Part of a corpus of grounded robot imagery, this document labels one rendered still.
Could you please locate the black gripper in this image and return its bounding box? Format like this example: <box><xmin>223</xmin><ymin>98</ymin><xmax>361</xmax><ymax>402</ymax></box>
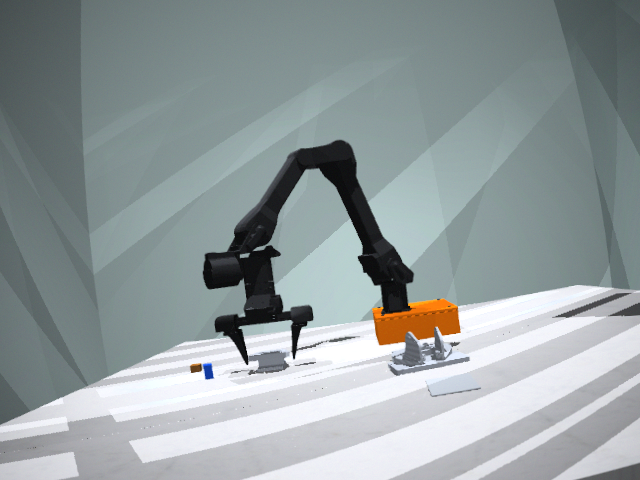
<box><xmin>215</xmin><ymin>281</ymin><xmax>314</xmax><ymax>365</ymax></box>

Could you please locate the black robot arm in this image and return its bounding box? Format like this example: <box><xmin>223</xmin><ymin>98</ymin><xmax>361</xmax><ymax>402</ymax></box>
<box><xmin>203</xmin><ymin>140</ymin><xmax>414</xmax><ymax>324</ymax></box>

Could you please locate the blue cube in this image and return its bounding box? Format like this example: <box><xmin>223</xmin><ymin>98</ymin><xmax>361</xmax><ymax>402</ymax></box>
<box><xmin>203</xmin><ymin>364</ymin><xmax>214</xmax><ymax>380</ymax></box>

